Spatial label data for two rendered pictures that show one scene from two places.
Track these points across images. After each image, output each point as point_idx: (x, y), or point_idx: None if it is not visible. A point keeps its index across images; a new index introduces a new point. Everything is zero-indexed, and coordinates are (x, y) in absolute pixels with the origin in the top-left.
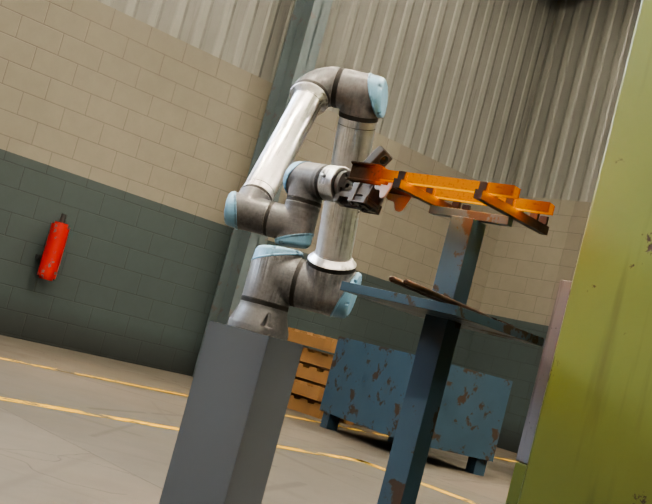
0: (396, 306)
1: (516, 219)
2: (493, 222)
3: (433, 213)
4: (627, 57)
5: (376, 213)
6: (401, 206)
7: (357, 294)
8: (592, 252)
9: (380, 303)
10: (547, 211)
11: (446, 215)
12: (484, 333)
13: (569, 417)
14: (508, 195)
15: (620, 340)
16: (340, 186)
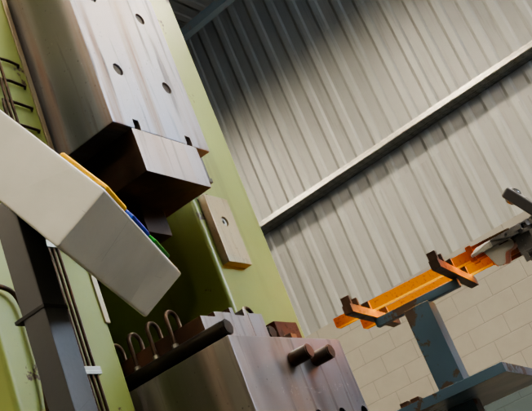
0: (507, 388)
1: (371, 320)
2: (393, 320)
3: (456, 289)
4: (250, 204)
5: (529, 258)
6: (497, 260)
7: (530, 383)
8: None
9: (529, 377)
10: (340, 328)
11: (441, 296)
12: (438, 403)
13: None
14: (370, 327)
15: None
16: None
